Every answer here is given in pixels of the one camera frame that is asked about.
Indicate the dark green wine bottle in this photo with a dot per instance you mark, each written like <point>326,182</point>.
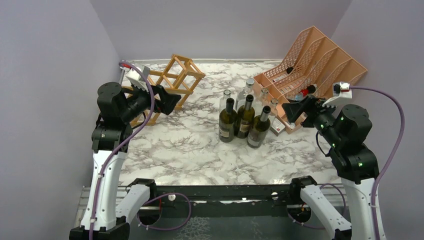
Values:
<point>259,128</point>
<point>227,121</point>
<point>245,116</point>

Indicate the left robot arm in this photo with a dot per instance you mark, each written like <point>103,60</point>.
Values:
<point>104,218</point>

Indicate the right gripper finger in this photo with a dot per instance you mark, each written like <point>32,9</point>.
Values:
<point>310,100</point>
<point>293,110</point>

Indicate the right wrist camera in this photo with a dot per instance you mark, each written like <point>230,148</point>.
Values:
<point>341,95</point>

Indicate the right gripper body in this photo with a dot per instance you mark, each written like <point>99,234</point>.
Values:
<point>318,115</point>

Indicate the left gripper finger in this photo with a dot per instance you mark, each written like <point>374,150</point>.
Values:
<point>162,93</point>
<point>168,103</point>

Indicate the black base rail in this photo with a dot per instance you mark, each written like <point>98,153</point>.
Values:
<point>223,201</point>

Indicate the wooden wine rack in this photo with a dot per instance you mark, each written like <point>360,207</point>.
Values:
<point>181,76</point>

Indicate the red black marker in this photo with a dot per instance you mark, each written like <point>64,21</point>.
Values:
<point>308,90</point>

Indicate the clear glass bottle small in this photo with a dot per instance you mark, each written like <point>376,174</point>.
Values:
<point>261,101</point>

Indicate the clear bottle silver cap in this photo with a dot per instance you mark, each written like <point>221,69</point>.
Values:
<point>241,96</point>

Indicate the small white box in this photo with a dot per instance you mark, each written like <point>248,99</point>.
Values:
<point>277,127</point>

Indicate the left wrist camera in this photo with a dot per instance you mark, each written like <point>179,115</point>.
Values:
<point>136,79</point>

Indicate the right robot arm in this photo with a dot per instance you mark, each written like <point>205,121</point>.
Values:
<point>356,165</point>

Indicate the orange plastic file organizer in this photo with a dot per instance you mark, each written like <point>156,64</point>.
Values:
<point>312,59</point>

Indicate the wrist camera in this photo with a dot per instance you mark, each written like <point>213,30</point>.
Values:
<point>341,95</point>
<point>136,79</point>

